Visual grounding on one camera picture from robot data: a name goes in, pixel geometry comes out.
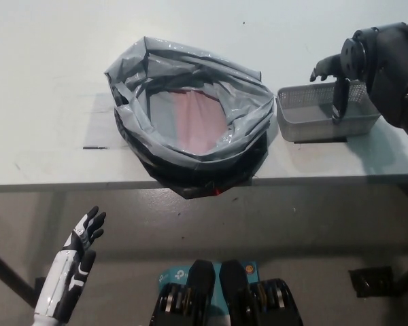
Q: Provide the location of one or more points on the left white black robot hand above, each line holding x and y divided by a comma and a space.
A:
63, 271

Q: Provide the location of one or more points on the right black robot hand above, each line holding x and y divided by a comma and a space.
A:
353, 57

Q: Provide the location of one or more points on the grey perforated rectangular container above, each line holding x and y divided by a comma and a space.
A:
302, 115

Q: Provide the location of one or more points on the grey plastic bag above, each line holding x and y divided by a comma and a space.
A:
139, 85

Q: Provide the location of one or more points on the teal box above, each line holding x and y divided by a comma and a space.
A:
173, 275

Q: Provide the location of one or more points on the black tape strip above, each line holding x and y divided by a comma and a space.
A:
95, 148

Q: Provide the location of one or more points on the black ribbed robot body block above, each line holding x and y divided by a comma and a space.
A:
197, 292
238, 292

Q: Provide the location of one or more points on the pink sheet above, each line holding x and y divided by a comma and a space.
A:
199, 120

